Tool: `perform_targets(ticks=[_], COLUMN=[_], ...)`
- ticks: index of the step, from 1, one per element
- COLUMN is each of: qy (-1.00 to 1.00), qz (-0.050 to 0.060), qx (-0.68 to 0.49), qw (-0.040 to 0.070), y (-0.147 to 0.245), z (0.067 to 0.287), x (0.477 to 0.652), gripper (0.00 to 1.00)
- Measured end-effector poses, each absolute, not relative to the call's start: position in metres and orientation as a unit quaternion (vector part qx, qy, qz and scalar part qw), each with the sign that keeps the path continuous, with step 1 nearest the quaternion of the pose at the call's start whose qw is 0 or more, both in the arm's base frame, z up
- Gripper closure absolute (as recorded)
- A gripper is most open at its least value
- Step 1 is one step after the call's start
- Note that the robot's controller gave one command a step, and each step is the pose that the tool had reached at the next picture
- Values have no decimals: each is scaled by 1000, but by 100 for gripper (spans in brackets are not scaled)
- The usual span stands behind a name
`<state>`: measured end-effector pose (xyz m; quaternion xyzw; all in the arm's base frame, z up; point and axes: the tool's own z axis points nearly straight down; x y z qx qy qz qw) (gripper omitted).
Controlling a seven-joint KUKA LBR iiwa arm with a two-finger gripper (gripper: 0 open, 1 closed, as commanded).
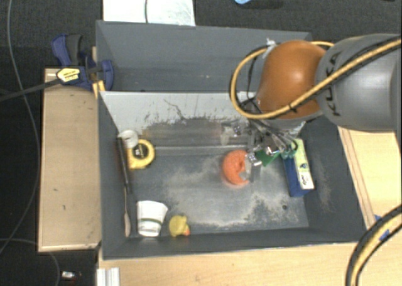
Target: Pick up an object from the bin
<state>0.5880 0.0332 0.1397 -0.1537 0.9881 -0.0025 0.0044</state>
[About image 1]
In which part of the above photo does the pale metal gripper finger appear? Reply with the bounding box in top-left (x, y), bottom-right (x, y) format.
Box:
top-left (247, 152), bottom-right (263, 184)
top-left (220, 123), bottom-right (244, 148)

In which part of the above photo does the orange sponge ball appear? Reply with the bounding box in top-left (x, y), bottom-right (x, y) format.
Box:
top-left (220, 149), bottom-right (252, 187)

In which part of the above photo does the blue box with pale label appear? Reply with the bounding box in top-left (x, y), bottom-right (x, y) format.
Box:
top-left (281, 138), bottom-right (316, 198)

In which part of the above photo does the grey metal bin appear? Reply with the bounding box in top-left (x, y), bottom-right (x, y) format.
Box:
top-left (95, 19), bottom-right (368, 260)

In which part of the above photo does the yellow rubber duck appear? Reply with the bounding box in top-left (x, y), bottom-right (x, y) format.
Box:
top-left (168, 214), bottom-right (191, 238)

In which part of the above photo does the yellow tape measure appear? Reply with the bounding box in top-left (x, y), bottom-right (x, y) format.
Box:
top-left (126, 139), bottom-right (156, 171)

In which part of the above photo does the white paper cup green stripe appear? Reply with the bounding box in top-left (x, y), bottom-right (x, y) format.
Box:
top-left (136, 200), bottom-right (169, 238)

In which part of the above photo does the thin black stick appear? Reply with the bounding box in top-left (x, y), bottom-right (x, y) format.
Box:
top-left (117, 138), bottom-right (132, 194)

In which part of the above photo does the pale wooden spoon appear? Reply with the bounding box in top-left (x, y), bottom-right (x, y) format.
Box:
top-left (123, 190), bottom-right (132, 238)

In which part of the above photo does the pale wood board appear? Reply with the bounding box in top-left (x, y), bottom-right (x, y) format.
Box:
top-left (38, 67), bottom-right (102, 253)

